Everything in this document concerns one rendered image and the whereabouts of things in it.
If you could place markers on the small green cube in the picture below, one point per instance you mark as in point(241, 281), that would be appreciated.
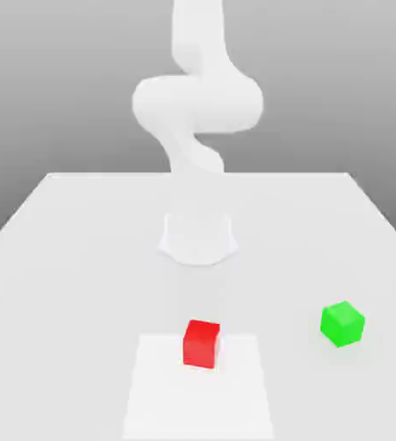
point(342, 325)

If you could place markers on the small red cube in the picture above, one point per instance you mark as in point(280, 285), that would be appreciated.
point(200, 346)

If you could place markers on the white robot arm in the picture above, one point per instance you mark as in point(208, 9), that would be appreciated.
point(198, 103)

